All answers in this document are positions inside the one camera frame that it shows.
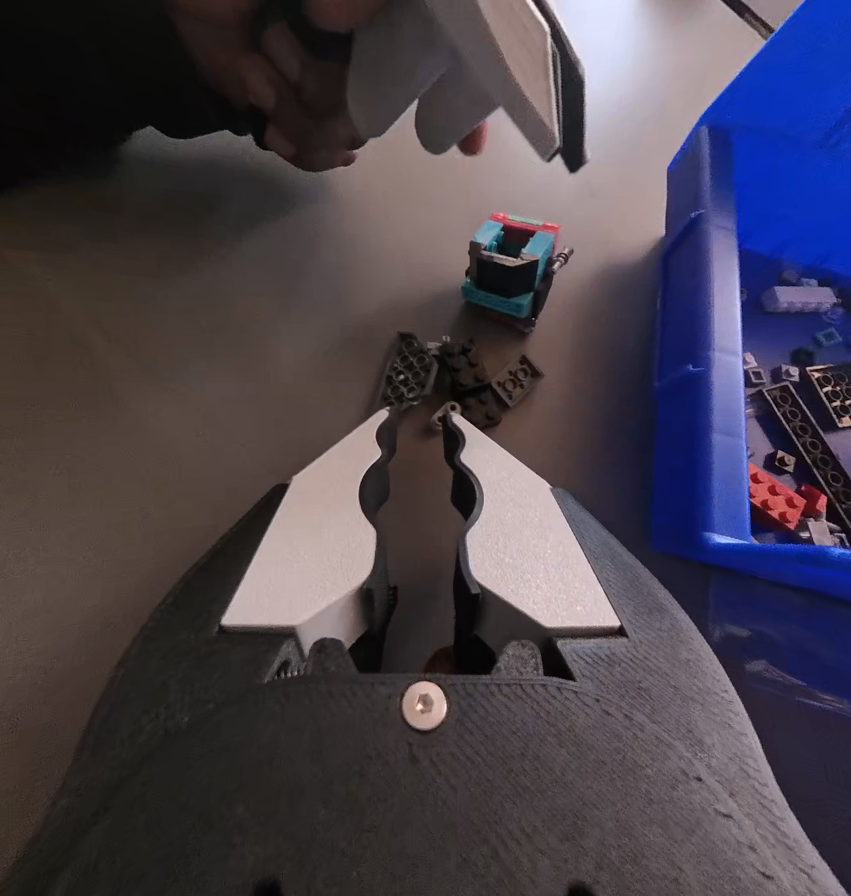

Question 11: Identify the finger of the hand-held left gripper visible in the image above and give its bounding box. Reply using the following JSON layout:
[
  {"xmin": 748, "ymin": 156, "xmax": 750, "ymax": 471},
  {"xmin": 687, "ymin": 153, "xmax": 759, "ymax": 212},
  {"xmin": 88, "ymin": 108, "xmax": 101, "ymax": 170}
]
[
  {"xmin": 425, "ymin": 0, "xmax": 564, "ymax": 164},
  {"xmin": 539, "ymin": 0, "xmax": 589, "ymax": 175}
]

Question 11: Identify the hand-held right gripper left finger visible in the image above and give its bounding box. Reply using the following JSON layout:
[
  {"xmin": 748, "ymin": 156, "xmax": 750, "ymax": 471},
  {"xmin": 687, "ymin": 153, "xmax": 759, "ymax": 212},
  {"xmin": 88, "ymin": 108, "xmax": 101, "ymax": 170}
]
[{"xmin": 221, "ymin": 408, "xmax": 400, "ymax": 672}]

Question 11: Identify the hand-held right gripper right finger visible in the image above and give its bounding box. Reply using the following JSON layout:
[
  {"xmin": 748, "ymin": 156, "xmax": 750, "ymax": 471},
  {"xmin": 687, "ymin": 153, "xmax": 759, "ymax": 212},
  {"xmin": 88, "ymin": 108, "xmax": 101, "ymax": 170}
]
[{"xmin": 442, "ymin": 412, "xmax": 624, "ymax": 674}]

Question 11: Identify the teal and black brick assembly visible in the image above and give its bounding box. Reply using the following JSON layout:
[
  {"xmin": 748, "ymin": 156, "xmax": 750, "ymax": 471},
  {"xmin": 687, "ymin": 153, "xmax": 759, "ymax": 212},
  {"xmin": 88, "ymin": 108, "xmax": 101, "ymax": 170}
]
[{"xmin": 460, "ymin": 212, "xmax": 559, "ymax": 333}]

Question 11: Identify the blue plastic bin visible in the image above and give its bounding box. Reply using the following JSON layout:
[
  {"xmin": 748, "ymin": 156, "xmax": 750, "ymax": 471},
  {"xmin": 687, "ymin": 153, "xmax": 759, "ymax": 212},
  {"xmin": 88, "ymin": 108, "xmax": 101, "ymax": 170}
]
[
  {"xmin": 651, "ymin": 0, "xmax": 851, "ymax": 609},
  {"xmin": 705, "ymin": 581, "xmax": 851, "ymax": 708}
]

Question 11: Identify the person's left forearm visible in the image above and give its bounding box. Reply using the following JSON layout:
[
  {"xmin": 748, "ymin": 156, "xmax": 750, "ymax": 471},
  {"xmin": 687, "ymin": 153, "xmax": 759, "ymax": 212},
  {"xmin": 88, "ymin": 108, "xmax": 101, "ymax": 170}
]
[{"xmin": 0, "ymin": 0, "xmax": 272, "ymax": 200}]

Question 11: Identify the grey desk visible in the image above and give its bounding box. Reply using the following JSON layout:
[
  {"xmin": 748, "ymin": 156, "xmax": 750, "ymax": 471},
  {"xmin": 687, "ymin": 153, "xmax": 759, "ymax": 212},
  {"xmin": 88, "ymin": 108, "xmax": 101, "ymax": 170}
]
[{"xmin": 0, "ymin": 0, "xmax": 851, "ymax": 896}]

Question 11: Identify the person's left hand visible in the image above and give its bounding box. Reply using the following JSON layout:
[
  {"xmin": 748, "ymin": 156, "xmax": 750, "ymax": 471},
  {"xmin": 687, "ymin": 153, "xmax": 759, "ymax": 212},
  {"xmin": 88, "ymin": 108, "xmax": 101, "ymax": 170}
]
[{"xmin": 166, "ymin": 0, "xmax": 491, "ymax": 174}]

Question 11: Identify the dark flat strip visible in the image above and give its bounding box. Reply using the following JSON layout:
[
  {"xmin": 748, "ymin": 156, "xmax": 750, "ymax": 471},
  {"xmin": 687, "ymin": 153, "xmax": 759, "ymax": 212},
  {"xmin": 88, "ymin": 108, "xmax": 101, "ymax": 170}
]
[{"xmin": 719, "ymin": 0, "xmax": 778, "ymax": 39}]

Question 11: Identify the black brick plate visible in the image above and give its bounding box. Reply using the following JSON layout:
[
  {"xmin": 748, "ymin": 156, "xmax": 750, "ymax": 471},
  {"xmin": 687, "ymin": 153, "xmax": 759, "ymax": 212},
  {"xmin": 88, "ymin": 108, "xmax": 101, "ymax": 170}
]
[{"xmin": 438, "ymin": 338, "xmax": 494, "ymax": 391}]

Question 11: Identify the dark grey wedge plate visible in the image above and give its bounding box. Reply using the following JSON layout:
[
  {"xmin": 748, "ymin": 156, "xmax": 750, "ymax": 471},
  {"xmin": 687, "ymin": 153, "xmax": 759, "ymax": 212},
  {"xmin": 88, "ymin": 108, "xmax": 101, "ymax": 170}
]
[{"xmin": 376, "ymin": 332, "xmax": 440, "ymax": 415}]

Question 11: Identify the pile of mixed toy bricks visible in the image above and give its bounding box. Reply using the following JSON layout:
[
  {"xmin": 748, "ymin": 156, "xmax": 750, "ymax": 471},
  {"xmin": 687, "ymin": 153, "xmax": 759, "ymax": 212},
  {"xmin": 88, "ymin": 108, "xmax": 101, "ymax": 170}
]
[{"xmin": 740, "ymin": 269, "xmax": 851, "ymax": 554}]

